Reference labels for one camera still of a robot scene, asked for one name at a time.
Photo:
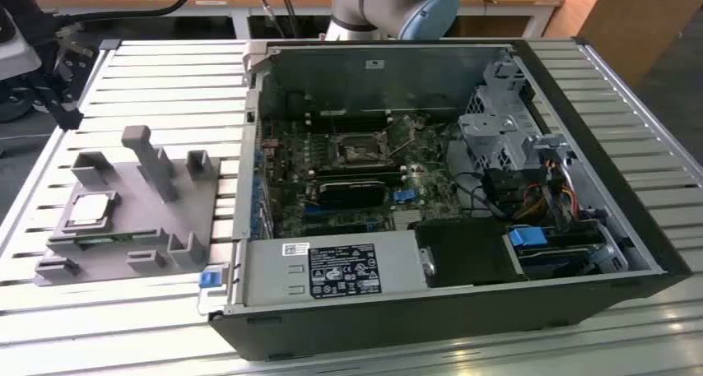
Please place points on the black plastic shroud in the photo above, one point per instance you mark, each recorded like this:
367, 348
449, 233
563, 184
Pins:
467, 252

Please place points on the silver power supply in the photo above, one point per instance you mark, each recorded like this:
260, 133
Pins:
268, 277

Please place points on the thin locking lever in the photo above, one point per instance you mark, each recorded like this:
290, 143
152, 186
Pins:
406, 147

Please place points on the metal drive cage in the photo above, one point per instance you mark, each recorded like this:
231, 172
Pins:
489, 141

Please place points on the green RAM stick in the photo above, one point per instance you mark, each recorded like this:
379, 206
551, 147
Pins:
123, 236

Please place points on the black PC case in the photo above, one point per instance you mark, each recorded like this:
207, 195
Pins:
384, 326

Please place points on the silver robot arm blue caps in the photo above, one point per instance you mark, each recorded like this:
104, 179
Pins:
351, 6

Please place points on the silver chipset heat sink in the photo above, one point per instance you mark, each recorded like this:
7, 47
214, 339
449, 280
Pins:
407, 219

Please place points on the small white case sticker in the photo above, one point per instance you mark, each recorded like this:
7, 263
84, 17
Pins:
375, 64

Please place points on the wooden desk white frame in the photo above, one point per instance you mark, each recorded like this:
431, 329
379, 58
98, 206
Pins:
110, 1

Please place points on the black graphics card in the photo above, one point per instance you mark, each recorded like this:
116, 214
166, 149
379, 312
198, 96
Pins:
351, 195

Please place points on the grey parts rack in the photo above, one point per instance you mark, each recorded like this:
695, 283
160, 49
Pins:
138, 211

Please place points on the green motherboard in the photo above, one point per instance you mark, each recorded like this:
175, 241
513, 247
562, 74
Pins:
434, 178

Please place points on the CPU socket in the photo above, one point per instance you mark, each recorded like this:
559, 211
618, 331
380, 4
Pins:
360, 150

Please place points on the wooden cabinet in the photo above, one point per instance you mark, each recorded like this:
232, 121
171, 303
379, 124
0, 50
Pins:
631, 22

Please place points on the blue disk carrier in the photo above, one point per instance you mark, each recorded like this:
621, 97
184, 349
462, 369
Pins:
527, 238

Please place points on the black rating label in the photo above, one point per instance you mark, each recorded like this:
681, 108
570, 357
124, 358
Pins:
343, 271

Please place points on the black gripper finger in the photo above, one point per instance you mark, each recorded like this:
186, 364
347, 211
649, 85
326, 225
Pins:
68, 119

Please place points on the black RAM slot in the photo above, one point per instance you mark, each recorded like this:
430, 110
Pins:
351, 127
356, 171
356, 178
351, 119

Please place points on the pale grey wrist camera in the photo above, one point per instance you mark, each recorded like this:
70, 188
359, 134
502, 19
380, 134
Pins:
19, 57

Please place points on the blue board connector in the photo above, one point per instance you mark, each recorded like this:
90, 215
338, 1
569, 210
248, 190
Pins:
404, 196

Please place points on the silver CPU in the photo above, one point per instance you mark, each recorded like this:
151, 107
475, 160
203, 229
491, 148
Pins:
92, 209

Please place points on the black disk drive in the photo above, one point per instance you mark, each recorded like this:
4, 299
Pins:
549, 261

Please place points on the white barcode sticker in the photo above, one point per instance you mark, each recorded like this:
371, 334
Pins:
295, 248

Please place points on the blue case latch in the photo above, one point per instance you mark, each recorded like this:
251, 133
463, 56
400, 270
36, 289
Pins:
210, 280

